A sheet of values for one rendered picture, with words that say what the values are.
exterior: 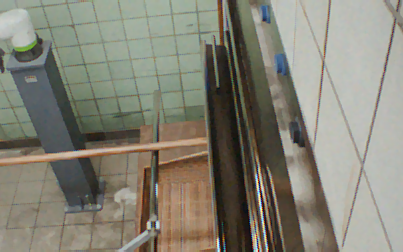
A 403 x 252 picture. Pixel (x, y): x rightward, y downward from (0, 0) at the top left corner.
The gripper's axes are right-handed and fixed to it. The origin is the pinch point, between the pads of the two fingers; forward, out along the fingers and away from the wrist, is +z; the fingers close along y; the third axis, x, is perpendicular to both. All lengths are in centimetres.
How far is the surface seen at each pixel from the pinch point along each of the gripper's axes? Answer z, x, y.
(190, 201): 89, 11, -73
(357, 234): -72, 133, -96
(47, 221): 148, -29, 25
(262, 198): -27, 96, -94
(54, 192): 148, -53, 23
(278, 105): -44, 86, -99
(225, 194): 5, 70, -87
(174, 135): 91, -38, -68
